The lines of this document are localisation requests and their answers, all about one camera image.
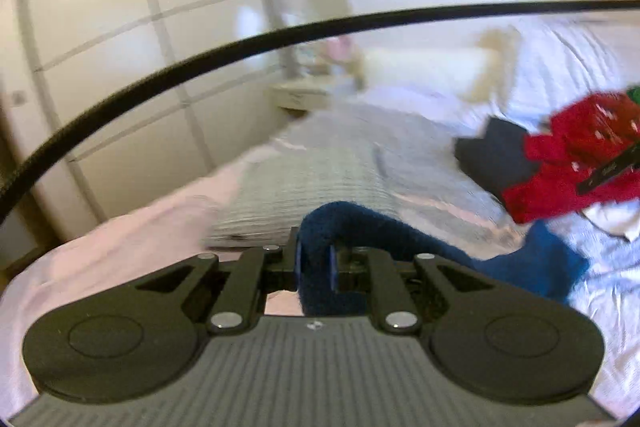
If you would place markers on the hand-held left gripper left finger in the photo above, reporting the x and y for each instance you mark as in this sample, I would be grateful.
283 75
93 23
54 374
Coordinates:
298 259

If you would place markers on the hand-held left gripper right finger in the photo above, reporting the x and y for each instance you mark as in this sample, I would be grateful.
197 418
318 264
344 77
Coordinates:
332 265

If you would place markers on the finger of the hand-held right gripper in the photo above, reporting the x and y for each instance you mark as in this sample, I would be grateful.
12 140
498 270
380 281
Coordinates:
606 171

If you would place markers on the red garment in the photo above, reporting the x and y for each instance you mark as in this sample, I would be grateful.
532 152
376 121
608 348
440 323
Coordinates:
550 157

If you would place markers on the dark blue knit sweater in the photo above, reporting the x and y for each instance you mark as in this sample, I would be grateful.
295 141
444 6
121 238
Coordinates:
380 232

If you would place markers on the white garment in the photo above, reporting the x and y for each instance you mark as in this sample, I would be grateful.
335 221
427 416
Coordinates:
616 217

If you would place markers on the green garment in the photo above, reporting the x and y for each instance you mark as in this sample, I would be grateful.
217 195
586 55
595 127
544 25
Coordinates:
635 94

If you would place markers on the grey checkered pillow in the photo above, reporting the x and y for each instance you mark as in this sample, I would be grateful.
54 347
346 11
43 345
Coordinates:
350 167

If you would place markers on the dark navy garment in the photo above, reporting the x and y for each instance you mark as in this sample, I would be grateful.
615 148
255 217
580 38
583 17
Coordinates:
495 152

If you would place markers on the white textured quilt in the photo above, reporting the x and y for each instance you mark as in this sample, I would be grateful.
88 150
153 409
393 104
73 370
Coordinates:
575 57

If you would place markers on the white floating nightstand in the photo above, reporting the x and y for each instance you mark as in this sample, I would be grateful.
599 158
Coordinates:
300 96

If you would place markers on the pink quilted bedspread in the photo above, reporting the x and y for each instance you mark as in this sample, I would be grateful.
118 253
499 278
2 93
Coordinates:
100 247

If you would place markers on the cream pillow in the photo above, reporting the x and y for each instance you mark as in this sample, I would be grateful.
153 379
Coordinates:
425 67

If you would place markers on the white arched mirror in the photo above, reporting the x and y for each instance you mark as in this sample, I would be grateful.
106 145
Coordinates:
325 2

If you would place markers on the white sliding-door wardrobe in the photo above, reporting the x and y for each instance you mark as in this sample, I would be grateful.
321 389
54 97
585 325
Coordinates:
100 57

